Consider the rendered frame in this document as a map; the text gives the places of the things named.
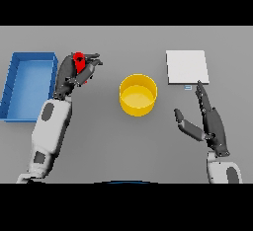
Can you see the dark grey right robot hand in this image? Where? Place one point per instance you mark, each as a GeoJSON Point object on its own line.
{"type": "Point", "coordinates": [214, 126]}

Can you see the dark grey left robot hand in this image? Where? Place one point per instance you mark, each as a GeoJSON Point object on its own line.
{"type": "Point", "coordinates": [66, 72]}

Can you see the red beaker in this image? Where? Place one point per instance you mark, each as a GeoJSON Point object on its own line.
{"type": "Point", "coordinates": [79, 61]}

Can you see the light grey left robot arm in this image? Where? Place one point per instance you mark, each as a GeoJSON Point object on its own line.
{"type": "Point", "coordinates": [49, 133]}

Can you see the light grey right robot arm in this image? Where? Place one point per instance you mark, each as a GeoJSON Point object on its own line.
{"type": "Point", "coordinates": [222, 172]}

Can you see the pale square measuring scale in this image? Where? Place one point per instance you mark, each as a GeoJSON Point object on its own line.
{"type": "Point", "coordinates": [187, 66]}

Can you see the yellow bowl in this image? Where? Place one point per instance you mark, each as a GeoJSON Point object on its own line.
{"type": "Point", "coordinates": [138, 95]}

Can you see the blue tray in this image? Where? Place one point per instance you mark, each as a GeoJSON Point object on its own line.
{"type": "Point", "coordinates": [28, 87]}

